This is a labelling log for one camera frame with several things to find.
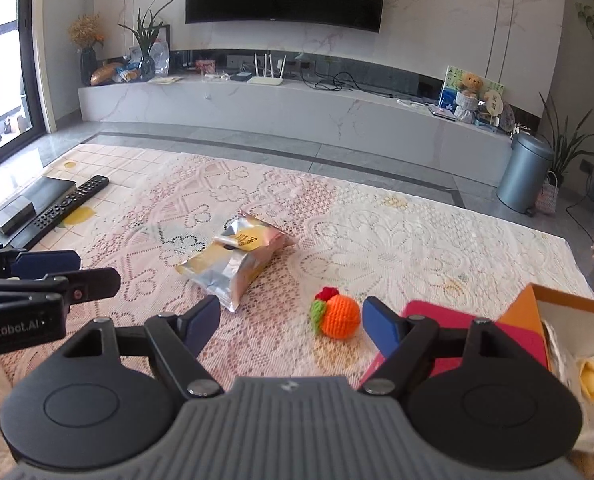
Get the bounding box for red cardboard box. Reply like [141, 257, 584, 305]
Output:
[361, 282, 594, 466]

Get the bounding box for clear plastic bag on cabinet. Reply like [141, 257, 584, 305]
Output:
[149, 40, 172, 78]

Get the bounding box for white router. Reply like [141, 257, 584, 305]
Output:
[247, 53, 289, 86]

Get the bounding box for white lace tablecloth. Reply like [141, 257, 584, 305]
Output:
[0, 152, 594, 386]

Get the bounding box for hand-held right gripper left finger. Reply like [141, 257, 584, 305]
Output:
[64, 294, 224, 397]

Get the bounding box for clear plastic bag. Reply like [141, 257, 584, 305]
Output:
[149, 40, 172, 78]
[544, 320, 594, 453]

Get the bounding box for checked lemon print tablecloth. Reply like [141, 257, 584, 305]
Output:
[0, 142, 218, 241]

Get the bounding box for colourful picture board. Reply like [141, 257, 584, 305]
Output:
[439, 65, 505, 111]

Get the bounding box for black set-top box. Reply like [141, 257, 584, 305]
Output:
[0, 177, 78, 235]

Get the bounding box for golden bread loaf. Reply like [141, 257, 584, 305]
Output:
[90, 61, 125, 87]

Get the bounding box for black remote control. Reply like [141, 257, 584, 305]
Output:
[31, 176, 110, 232]

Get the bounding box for grey pedal trash can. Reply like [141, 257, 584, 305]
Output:
[497, 131, 555, 217]

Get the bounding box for orange crochet fruit toy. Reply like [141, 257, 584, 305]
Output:
[309, 286, 363, 339]

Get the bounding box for potted green plant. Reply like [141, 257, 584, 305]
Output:
[537, 92, 594, 188]

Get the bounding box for thin dark book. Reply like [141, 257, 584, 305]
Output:
[0, 217, 80, 253]

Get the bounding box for teddy bear bouquet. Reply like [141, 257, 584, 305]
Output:
[454, 72, 485, 123]

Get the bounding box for green plant in blue vase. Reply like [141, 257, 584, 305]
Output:
[118, 0, 177, 81]

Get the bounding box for yellow silver snack packet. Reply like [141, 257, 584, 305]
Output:
[212, 210, 298, 254]
[176, 240, 278, 313]

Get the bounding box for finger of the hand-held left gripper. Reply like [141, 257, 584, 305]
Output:
[0, 267, 122, 306]
[0, 242, 82, 281]

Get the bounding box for pink woven basket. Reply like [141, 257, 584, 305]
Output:
[534, 170, 562, 215]

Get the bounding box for blue snack bag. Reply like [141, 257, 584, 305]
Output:
[114, 62, 142, 83]

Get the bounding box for white marble tv cabinet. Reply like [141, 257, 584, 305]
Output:
[77, 50, 515, 188]

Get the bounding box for black cables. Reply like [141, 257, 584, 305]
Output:
[299, 62, 373, 93]

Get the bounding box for round paper fan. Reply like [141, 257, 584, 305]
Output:
[483, 89, 506, 121]

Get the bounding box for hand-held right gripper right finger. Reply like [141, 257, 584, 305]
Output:
[359, 296, 520, 396]

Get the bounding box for dark vase with dried flowers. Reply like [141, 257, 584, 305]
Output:
[68, 12, 106, 87]

